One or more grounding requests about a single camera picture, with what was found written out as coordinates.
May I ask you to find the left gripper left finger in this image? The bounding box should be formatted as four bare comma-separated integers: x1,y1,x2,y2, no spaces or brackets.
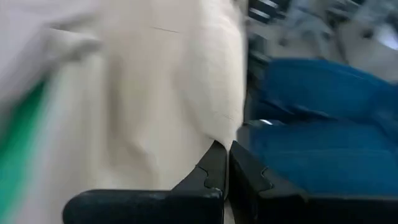
62,139,228,224

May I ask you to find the beige garment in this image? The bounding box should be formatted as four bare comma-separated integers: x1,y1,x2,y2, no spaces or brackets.
12,0,249,224

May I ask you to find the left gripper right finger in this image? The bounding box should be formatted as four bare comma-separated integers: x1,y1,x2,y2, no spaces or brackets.
228,139,398,224

